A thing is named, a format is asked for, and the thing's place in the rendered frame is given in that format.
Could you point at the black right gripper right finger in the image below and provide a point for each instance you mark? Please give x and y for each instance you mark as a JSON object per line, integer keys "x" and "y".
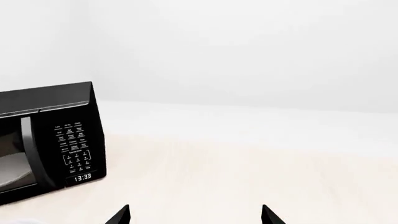
{"x": 270, "y": 217}

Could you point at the black microwave oven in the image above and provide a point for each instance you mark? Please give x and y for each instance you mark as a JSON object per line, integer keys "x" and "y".
{"x": 49, "y": 140}

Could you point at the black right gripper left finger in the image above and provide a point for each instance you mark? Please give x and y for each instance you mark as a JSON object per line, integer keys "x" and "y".
{"x": 122, "y": 217}

